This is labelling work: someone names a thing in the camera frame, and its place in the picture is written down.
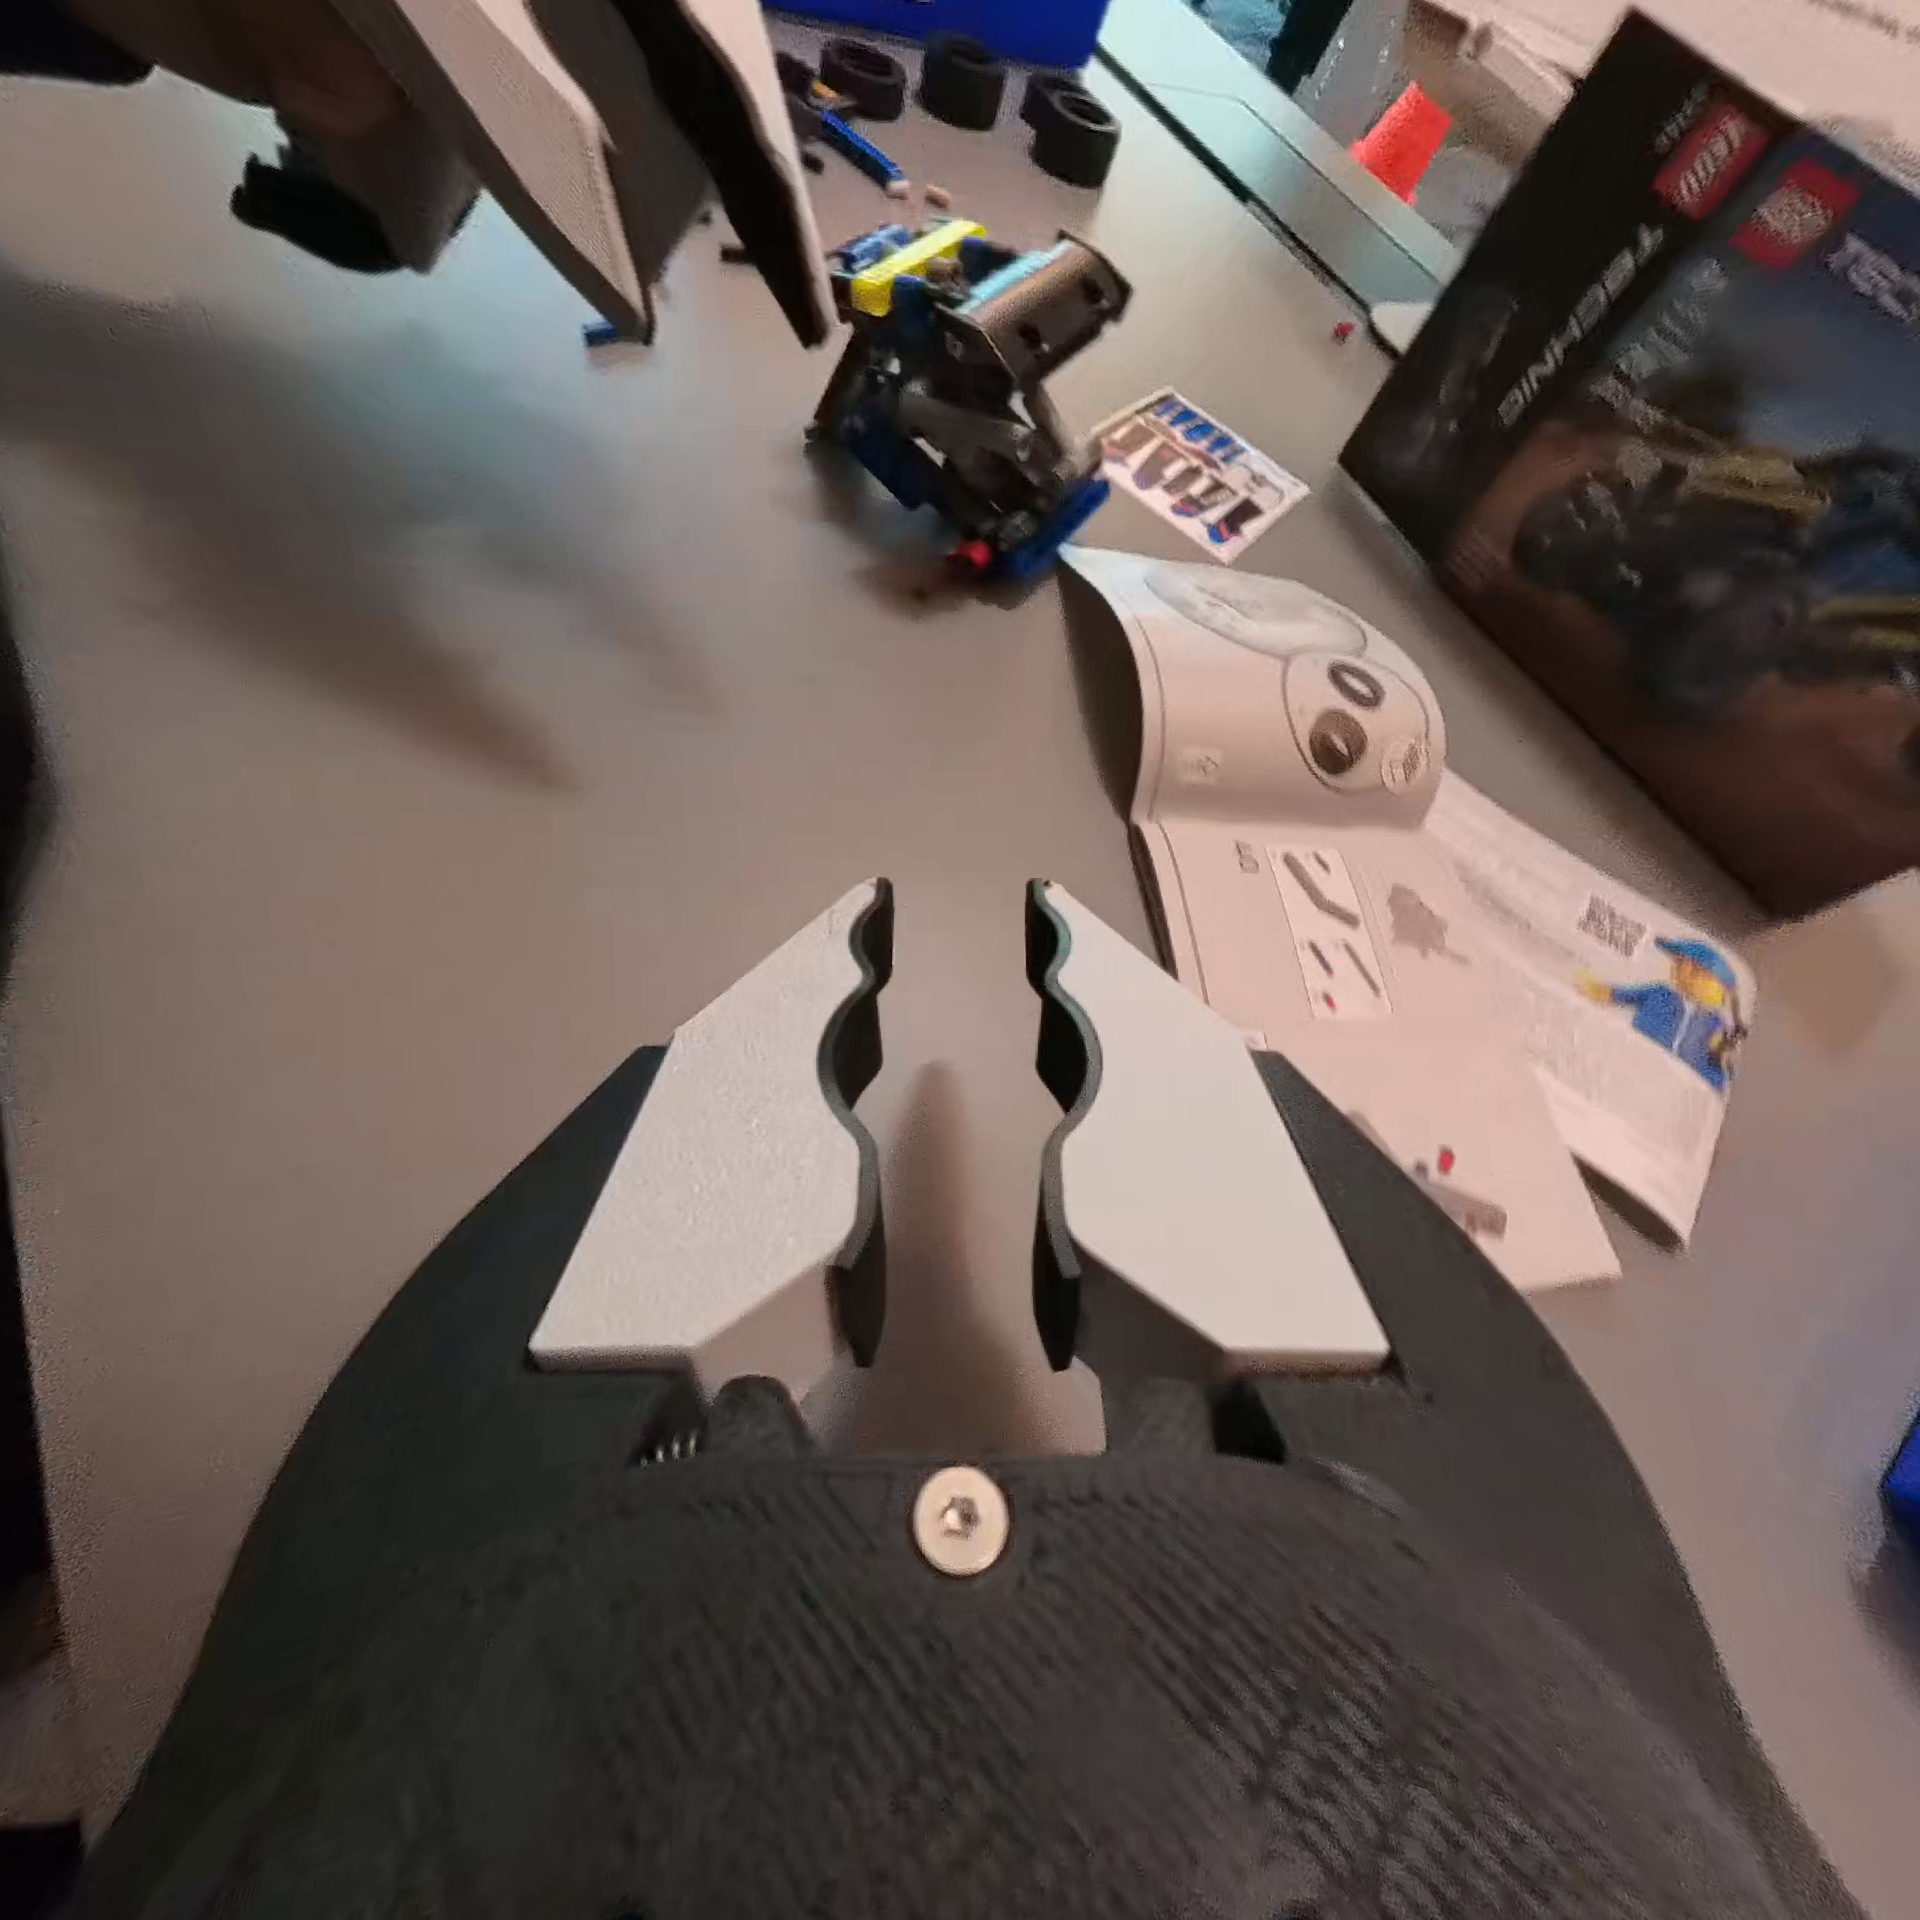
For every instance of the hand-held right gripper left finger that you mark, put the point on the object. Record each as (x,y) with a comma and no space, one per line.
(704,1200)

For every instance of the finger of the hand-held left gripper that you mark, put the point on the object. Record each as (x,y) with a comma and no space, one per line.
(511,105)
(750,182)

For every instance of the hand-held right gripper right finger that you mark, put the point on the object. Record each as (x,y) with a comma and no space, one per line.
(1215,1200)

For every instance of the pile of lego pieces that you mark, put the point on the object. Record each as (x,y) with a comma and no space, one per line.
(863,150)

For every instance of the lego instruction booklet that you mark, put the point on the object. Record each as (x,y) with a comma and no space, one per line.
(1349,974)

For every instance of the partly built lego vehicle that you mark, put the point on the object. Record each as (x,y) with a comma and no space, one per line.
(960,389)

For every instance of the lego sticker sheet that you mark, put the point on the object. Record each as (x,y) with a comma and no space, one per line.
(1194,474)

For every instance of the dark lego set box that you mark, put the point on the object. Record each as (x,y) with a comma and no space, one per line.
(1651,452)

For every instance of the person's left hand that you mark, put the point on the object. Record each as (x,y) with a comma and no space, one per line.
(308,76)

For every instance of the black rubber tire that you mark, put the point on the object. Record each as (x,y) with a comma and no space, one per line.
(1072,150)
(863,98)
(960,98)

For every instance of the labelled blue storage bin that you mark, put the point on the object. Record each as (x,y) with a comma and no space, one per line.
(1903,1477)
(932,23)

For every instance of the red plastic cup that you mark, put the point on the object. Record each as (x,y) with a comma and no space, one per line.
(1402,142)

